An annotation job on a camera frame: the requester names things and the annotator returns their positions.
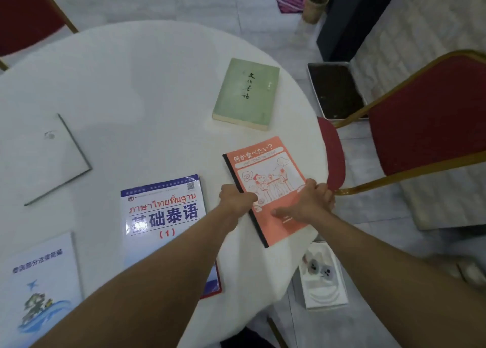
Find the person's right hand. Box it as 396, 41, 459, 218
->
271, 178, 336, 227

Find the person's left hand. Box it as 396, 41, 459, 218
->
219, 184, 259, 233

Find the orange illustrated notebook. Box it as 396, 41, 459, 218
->
223, 136, 324, 249

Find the person's right forearm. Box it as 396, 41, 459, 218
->
312, 212, 486, 348

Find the person's left forearm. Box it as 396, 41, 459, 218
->
33, 207, 233, 348

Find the blue and white textbook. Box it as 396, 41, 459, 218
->
121, 174, 222, 300

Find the open white box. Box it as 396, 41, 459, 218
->
292, 241, 349, 310

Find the green paperback book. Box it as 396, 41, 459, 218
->
212, 58, 280, 132

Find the white tray of dark soil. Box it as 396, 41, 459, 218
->
307, 62, 368, 121

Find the red gold-framed chair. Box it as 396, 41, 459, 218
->
317, 49, 486, 196
0, 0, 79, 72

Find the beige slipper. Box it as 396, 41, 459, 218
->
427, 256, 486, 296

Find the woven basket plant pot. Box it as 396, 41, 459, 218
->
302, 0, 330, 25

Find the dark cabinet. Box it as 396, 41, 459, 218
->
316, 0, 405, 62

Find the white hardcover book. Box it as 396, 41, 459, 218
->
0, 113, 93, 206

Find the white booklet with cartoon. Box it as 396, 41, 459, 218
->
0, 232, 83, 348

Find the beige textured rug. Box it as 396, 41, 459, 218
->
351, 0, 486, 231

